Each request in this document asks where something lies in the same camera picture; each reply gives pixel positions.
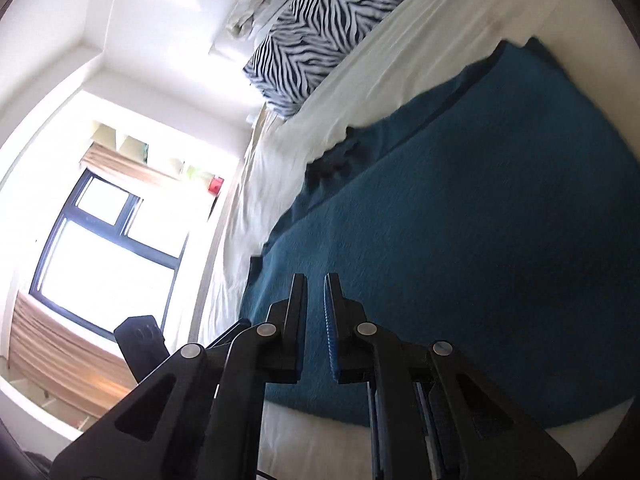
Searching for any wooden window side panel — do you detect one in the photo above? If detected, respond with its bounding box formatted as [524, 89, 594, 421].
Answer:
[9, 290, 138, 417]
[79, 142, 188, 188]

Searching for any zebra print pillow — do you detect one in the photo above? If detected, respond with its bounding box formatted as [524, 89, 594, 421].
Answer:
[242, 0, 416, 120]

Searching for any bed with cream sheet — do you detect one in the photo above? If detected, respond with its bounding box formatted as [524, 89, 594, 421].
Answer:
[190, 0, 636, 480]

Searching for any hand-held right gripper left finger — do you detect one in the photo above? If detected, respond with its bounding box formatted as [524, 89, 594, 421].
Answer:
[50, 273, 309, 480]

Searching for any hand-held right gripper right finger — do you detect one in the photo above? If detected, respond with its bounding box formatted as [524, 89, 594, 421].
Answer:
[322, 272, 581, 480]

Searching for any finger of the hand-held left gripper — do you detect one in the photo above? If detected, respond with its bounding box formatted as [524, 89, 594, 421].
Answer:
[204, 318, 252, 350]

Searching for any dark teal knit sweater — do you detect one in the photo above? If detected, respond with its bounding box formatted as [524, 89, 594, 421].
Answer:
[239, 36, 633, 428]

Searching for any white wall shelf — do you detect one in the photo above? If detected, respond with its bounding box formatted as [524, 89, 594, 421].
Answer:
[91, 119, 152, 167]

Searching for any folded white duvet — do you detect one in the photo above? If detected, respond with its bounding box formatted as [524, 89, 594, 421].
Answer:
[225, 0, 331, 41]

